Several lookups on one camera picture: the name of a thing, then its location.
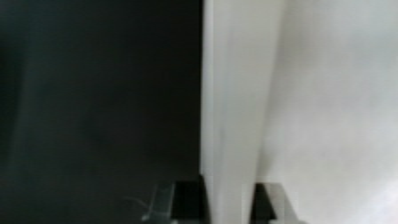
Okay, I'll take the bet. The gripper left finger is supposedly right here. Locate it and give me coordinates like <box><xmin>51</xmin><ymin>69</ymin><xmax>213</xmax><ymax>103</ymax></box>
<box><xmin>142</xmin><ymin>182</ymin><xmax>176</xmax><ymax>224</ymax></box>

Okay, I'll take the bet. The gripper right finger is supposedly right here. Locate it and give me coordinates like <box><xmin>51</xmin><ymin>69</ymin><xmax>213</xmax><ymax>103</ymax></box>
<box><xmin>250</xmin><ymin>183</ymin><xmax>302</xmax><ymax>224</ymax></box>

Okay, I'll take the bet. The white desk top tray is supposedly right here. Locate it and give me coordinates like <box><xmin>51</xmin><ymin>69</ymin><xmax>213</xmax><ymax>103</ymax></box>
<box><xmin>201</xmin><ymin>0</ymin><xmax>398</xmax><ymax>224</ymax></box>

